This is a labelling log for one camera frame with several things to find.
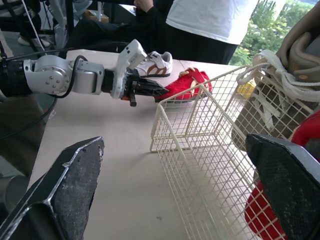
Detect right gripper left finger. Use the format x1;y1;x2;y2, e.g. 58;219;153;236
0;136;105;240

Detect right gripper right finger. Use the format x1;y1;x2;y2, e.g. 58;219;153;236
245;133;320;240

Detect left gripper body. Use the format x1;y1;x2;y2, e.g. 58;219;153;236
122;68;142;108

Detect white shoe with brown stripes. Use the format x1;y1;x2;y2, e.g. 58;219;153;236
134;51;174;78

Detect red shoe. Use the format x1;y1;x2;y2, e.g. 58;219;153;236
244;113;320;240
154;67;213;104

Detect person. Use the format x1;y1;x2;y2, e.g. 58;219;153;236
164;0;259;66
65;0;176;61

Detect yellow pack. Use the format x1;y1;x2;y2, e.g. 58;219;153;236
236;82;257;96

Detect large beige shoe white laces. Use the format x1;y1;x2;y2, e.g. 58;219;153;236
231;0;320;153

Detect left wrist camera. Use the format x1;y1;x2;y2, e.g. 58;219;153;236
110;38;148;100

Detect cream wire basket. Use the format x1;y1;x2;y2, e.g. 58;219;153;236
149;62;315;240

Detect black cable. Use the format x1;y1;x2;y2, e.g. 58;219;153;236
53;54;89;99

